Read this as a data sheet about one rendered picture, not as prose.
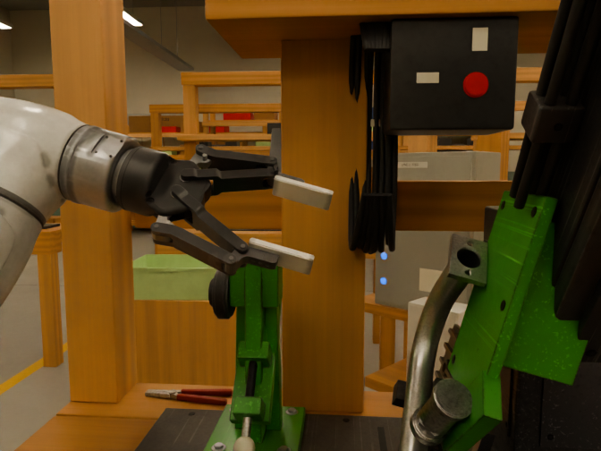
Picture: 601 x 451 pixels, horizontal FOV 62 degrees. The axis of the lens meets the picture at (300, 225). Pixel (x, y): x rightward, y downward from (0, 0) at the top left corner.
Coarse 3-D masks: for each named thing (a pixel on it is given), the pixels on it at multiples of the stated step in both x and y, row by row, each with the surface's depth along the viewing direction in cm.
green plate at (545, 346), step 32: (512, 224) 49; (544, 224) 44; (512, 256) 47; (544, 256) 45; (480, 288) 53; (512, 288) 45; (544, 288) 45; (480, 320) 51; (512, 320) 45; (544, 320) 46; (576, 320) 45; (480, 352) 48; (512, 352) 46; (544, 352) 46; (576, 352) 46
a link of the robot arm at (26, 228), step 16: (0, 208) 50; (16, 208) 51; (0, 224) 49; (16, 224) 51; (32, 224) 53; (0, 240) 49; (16, 240) 51; (32, 240) 54; (0, 256) 49; (16, 256) 51; (0, 272) 50; (16, 272) 52; (0, 288) 50; (0, 304) 51
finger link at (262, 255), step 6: (234, 252) 52; (252, 252) 52; (258, 252) 52; (264, 252) 52; (270, 252) 53; (240, 258) 52; (246, 258) 52; (252, 258) 52; (258, 258) 52; (264, 258) 52; (270, 258) 52; (276, 258) 52; (240, 264) 52; (252, 264) 53; (258, 264) 53; (264, 264) 52; (270, 264) 52; (276, 264) 53; (228, 270) 52; (234, 270) 52
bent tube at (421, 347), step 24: (456, 240) 55; (456, 264) 53; (480, 264) 53; (432, 288) 60; (456, 288) 56; (432, 312) 60; (432, 336) 60; (432, 360) 60; (408, 384) 59; (432, 384) 59; (408, 408) 56; (408, 432) 54
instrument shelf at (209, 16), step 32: (224, 0) 69; (256, 0) 68; (288, 0) 68; (320, 0) 67; (352, 0) 67; (384, 0) 67; (416, 0) 66; (448, 0) 66; (480, 0) 66; (512, 0) 65; (544, 0) 65; (224, 32) 76; (256, 32) 76; (288, 32) 76; (320, 32) 76; (352, 32) 76; (544, 32) 76
